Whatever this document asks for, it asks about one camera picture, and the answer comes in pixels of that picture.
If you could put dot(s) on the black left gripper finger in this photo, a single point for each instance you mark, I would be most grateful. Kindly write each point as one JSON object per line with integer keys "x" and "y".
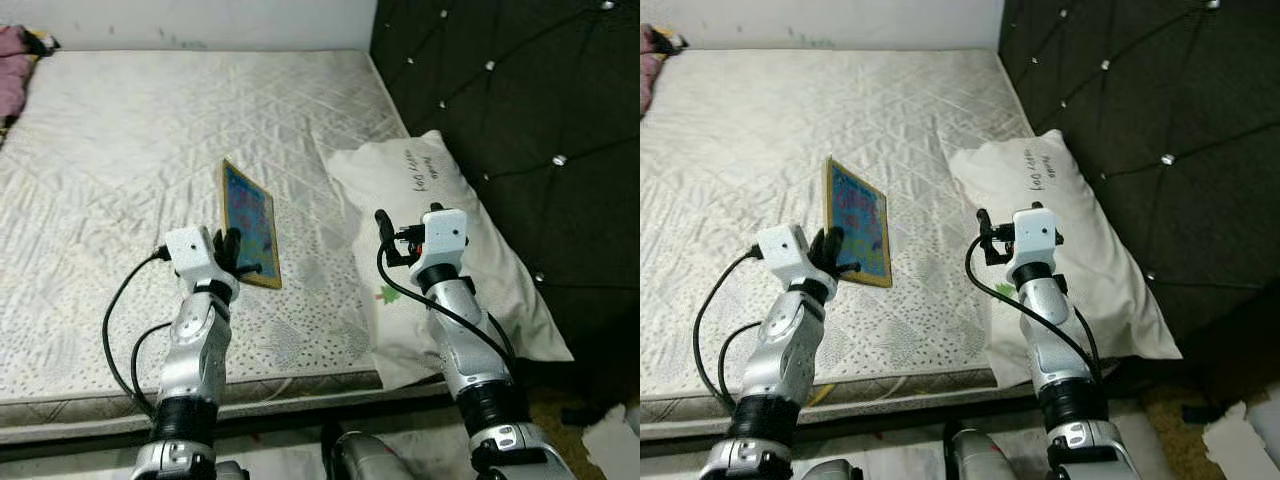
{"x": 235, "y": 248}
{"x": 819, "y": 250}
{"x": 219, "y": 250}
{"x": 839, "y": 248}

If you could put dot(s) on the colourful yellow-edged picture book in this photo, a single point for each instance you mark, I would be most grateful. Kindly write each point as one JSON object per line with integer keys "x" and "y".
{"x": 860, "y": 220}
{"x": 250, "y": 220}

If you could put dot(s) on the purple cartoon print blanket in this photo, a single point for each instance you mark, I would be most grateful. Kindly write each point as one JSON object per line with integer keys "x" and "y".
{"x": 650, "y": 80}
{"x": 15, "y": 80}

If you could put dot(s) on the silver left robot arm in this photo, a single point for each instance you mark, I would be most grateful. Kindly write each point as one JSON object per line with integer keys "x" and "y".
{"x": 790, "y": 350}
{"x": 195, "y": 350}

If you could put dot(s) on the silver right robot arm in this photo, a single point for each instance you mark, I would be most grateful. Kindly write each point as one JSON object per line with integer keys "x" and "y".
{"x": 1050, "y": 340}
{"x": 460, "y": 340}

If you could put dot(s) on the grey quilted mattress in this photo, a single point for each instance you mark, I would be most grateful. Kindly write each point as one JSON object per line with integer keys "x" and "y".
{"x": 750, "y": 150}
{"x": 120, "y": 150}

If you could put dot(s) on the black tufted headboard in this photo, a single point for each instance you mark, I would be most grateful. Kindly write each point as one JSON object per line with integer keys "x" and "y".
{"x": 520, "y": 80}
{"x": 1150, "y": 80}

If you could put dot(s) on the silver left robot leg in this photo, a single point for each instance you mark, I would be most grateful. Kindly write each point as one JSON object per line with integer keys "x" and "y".
{"x": 232, "y": 470}
{"x": 838, "y": 470}

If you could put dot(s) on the dark bed base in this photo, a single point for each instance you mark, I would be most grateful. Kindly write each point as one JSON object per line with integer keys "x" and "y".
{"x": 680, "y": 445}
{"x": 60, "y": 448}

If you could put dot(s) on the white paper sheet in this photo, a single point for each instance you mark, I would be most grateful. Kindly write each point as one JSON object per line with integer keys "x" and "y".
{"x": 615, "y": 445}
{"x": 1240, "y": 445}

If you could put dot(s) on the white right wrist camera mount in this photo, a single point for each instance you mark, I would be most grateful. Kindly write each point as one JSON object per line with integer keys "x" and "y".
{"x": 445, "y": 238}
{"x": 1038, "y": 235}

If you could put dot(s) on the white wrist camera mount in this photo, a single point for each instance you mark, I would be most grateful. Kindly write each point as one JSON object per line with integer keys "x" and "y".
{"x": 1038, "y": 235}
{"x": 785, "y": 250}
{"x": 445, "y": 238}
{"x": 190, "y": 252}

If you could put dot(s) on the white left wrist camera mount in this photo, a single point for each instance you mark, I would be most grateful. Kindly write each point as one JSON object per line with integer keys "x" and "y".
{"x": 785, "y": 250}
{"x": 190, "y": 252}

